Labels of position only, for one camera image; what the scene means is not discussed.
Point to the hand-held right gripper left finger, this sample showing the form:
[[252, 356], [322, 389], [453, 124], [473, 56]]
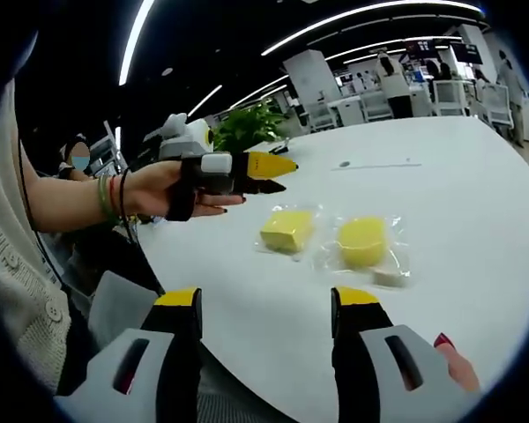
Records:
[[128, 352]]

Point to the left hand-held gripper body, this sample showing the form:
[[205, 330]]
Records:
[[181, 143]]

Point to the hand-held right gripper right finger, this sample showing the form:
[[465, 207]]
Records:
[[366, 352]]

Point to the round yellow silicone block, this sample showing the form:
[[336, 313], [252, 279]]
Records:
[[361, 242]]

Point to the person's left hand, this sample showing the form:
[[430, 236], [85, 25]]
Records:
[[150, 189]]

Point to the person's right hand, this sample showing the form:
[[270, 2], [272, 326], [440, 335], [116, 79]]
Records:
[[463, 372]]

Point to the dark small tool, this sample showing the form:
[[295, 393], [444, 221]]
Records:
[[282, 147]]

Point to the green potted plant white pot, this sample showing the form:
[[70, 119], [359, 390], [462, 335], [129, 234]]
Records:
[[247, 128]]

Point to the grey chair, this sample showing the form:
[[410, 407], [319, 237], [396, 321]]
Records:
[[114, 304]]

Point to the dark cloth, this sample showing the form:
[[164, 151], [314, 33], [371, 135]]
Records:
[[77, 352]]

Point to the square yellow sponge in wrap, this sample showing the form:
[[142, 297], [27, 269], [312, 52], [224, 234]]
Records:
[[308, 208]]

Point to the white shelf rack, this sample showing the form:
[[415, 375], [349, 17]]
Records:
[[110, 150]]

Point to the white office chair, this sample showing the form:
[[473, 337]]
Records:
[[499, 106], [449, 97], [324, 115], [377, 106]]

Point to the grey table grommet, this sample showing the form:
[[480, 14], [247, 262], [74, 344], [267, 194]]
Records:
[[344, 164]]

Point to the green bangle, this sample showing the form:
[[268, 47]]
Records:
[[101, 200]]

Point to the round yellow sponge in wrap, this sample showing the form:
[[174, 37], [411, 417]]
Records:
[[326, 260]]

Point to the white cabinet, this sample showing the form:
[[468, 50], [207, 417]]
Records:
[[350, 112]]

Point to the curved ceiling light strip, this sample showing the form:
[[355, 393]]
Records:
[[291, 39]]

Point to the cream knit cardigan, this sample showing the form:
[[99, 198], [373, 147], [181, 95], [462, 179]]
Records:
[[17, 282]]

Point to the dark wall screen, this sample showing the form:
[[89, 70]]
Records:
[[467, 54], [421, 48]]

